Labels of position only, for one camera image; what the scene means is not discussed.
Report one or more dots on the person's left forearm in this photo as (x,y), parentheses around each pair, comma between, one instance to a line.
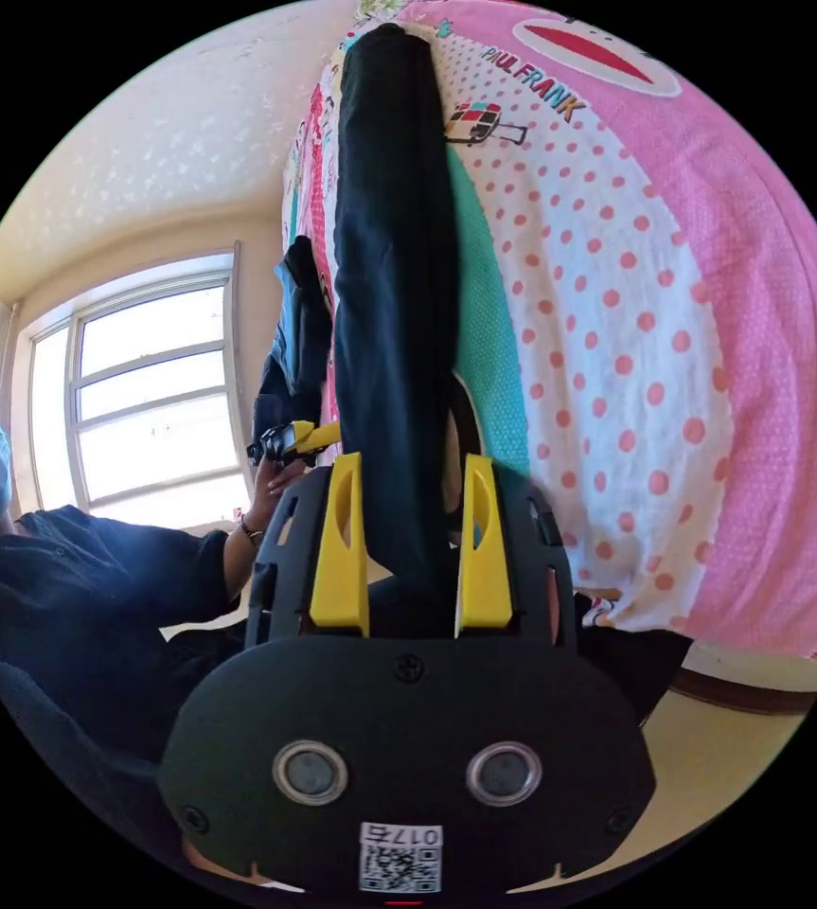
(236,561)

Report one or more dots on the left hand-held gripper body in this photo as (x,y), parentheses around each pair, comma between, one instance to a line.
(273,444)

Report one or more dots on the black pants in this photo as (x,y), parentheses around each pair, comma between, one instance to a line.
(390,284)

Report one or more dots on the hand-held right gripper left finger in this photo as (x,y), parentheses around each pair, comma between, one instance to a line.
(340,568)

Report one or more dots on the bed with pink printed sheet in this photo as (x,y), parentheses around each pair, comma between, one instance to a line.
(628,284)

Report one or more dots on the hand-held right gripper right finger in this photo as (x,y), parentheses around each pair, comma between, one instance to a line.
(485,575)

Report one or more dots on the window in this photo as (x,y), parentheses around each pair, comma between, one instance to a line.
(145,398)

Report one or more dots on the person's left hand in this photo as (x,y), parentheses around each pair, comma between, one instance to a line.
(273,493)

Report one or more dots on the person's body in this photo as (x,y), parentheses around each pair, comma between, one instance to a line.
(74,604)

